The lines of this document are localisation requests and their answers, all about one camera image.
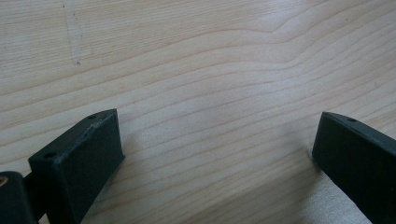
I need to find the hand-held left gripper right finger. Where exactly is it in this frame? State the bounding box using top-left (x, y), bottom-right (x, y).
top-left (312, 111), bottom-right (396, 224)

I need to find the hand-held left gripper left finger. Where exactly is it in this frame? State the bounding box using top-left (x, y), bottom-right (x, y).
top-left (28, 108), bottom-right (126, 224)

